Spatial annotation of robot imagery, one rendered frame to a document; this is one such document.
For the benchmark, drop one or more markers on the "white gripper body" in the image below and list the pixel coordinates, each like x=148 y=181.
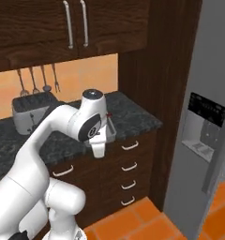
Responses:
x=98 y=147

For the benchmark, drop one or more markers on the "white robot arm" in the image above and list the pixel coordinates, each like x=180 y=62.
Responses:
x=30 y=175

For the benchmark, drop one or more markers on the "grey container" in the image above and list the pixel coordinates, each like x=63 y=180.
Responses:
x=112 y=132

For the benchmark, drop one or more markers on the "dark wood drawer front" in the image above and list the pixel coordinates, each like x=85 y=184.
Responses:
x=145 y=162
x=144 y=181
x=142 y=198
x=83 y=165
x=145 y=142

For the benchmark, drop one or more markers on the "small red item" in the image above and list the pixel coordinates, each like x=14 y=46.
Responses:
x=109 y=115

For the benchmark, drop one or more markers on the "hanging metal two-prong fork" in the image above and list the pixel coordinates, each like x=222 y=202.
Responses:
x=56 y=82

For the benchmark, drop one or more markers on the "silver toaster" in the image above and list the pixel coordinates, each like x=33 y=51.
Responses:
x=25 y=117

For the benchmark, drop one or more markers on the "hanging metal spoon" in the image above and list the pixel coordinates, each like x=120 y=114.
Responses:
x=45 y=84

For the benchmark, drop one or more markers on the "hanging metal fork tool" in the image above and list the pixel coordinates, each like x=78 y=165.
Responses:
x=34 y=86

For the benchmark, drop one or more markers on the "tall dark wood panel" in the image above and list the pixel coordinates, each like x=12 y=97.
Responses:
x=161 y=78

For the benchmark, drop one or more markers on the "hanging metal whisk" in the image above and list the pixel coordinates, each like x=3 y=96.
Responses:
x=22 y=87

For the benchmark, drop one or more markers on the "grey fridge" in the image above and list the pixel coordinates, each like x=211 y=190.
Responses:
x=186 y=78

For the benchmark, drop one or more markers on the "dark wood cupboard door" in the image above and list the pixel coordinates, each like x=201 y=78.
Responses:
x=117 y=25
x=30 y=28

